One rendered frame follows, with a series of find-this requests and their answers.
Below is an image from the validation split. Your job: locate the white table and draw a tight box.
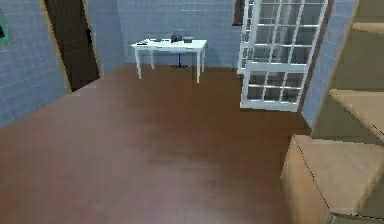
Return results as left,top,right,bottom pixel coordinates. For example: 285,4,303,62
130,38,208,84

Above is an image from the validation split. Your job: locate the light wooden shelf unit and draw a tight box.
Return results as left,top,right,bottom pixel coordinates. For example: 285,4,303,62
280,0,384,224

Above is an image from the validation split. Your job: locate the white glass-paned door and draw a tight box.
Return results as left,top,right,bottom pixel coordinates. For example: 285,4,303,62
236,0,330,113

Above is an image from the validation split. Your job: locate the green framed wall picture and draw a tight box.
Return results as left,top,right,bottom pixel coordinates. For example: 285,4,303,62
0,9,12,46

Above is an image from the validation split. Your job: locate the dark framed wall picture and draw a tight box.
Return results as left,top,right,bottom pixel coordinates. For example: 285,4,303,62
232,0,246,27

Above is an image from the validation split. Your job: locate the black desk chair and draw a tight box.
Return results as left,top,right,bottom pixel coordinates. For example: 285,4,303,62
169,29,190,70

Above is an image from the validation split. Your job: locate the dark brown room door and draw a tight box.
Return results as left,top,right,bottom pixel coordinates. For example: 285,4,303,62
44,0,101,93

